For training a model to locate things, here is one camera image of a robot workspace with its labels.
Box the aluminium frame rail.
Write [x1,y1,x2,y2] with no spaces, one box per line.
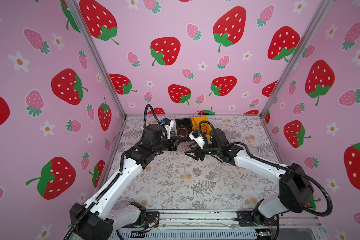
[108,209,329,240]

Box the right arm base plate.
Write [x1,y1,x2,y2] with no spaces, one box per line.
[235,211,278,227]

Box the black plastic bin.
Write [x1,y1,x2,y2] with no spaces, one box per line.
[175,118,194,137]

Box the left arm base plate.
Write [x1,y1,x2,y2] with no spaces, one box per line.
[123,211,160,229]

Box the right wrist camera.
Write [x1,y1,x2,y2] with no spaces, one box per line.
[189,130,208,149]

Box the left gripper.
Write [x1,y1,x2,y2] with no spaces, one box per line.
[152,135,182,156]

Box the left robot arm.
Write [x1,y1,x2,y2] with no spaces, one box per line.
[64,104,178,240]

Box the red cable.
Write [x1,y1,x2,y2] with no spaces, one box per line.
[192,111,211,133]

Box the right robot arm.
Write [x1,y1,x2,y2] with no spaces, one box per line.
[181,128,333,226]

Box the yellow plastic bin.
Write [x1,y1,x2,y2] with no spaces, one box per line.
[191,117,212,140]

